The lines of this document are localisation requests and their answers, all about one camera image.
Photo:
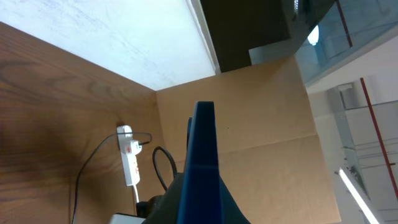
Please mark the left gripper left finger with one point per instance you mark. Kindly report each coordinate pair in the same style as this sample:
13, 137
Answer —
166, 209

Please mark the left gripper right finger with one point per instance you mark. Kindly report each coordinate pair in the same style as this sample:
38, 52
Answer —
230, 209

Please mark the blue Galaxy smartphone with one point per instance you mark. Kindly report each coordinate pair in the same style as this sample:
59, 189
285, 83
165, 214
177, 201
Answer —
200, 200

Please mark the white power strip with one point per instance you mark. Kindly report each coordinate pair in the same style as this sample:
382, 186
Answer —
129, 161

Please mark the brown cardboard panel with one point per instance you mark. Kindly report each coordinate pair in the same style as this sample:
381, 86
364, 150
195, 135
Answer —
270, 155

